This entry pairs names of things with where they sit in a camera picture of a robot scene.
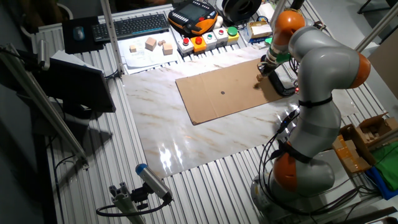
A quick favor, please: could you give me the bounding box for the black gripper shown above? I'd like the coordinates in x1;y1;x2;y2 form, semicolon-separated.
256;60;277;79

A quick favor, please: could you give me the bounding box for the small carton with white label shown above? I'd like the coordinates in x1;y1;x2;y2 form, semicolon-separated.
247;21;273;43

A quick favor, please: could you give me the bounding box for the yellow box with green button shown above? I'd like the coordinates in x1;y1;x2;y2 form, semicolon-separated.
226;26;240;44

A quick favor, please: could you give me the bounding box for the grey box with small red button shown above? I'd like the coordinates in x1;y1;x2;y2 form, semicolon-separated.
213;27;229;47

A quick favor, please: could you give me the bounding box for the brown cardboard sheet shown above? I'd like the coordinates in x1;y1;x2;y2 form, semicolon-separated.
175;58;285;126

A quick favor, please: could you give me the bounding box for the grey box with green button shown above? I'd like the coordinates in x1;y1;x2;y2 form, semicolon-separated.
201;31;218;50

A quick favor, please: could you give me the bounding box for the black filament spool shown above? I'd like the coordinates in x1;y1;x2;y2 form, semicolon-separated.
221;0;262;23

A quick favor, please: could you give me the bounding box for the orange box with red button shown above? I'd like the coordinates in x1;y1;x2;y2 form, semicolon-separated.
190;35;207;53

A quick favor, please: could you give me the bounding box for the orange and black teach pendant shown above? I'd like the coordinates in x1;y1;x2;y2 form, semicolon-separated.
167;0;219;36

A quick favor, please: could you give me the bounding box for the white marble pattern mat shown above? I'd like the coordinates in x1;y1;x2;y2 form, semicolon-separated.
121;46;359;180

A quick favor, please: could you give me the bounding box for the large wooden cube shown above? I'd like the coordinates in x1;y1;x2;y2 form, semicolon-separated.
144;37;157;52

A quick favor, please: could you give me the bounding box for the white paper sheet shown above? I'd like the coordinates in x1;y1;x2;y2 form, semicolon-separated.
117;30;182;75

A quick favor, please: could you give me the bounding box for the open cardboard box with blocks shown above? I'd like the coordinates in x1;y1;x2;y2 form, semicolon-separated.
338;112;398;166

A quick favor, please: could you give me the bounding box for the small orange brown carton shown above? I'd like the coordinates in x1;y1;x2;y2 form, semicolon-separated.
331;134;373;174

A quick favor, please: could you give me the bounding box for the brown flat board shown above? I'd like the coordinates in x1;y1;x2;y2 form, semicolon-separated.
367;37;398;100

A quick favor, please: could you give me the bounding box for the black computer keyboard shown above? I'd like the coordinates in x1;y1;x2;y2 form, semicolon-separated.
91;13;170;43

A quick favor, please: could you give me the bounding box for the green cloth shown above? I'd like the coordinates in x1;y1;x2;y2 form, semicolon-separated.
371;140;398;192

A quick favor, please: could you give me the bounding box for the blue bag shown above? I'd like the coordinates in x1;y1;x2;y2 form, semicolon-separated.
364;166;398;201

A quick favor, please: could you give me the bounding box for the black computer monitor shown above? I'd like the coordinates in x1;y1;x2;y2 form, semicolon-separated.
35;57;117;121

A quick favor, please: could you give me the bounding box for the blue grey computer mouse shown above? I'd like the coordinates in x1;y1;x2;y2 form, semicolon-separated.
73;26;86;42

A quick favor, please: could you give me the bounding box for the short aluminium profile stub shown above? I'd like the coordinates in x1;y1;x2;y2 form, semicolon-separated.
108;182;147;224

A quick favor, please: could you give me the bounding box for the black mouse pad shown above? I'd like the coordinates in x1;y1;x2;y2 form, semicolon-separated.
62;16;105;55

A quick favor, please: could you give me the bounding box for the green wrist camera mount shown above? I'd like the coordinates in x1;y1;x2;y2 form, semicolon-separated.
264;37;292;64

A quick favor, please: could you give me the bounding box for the slanted aluminium frame beam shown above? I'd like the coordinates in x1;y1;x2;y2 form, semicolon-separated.
0;43;90;170
354;1;398;54

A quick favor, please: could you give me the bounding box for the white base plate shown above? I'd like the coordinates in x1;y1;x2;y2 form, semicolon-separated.
310;149;363;215

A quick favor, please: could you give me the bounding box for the silver camera with blue end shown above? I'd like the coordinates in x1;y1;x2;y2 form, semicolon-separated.
135;163;174;205

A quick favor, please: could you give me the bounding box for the upright aluminium frame post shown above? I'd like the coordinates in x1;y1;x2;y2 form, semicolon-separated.
99;0;125;75

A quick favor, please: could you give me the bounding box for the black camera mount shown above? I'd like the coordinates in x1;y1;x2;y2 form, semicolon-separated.
130;182;150;211

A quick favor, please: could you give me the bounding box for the black camera cable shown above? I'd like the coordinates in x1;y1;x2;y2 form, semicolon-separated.
95;198;172;218

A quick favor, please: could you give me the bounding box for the silver cylindrical camera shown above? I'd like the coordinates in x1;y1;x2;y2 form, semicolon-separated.
37;39;50;71

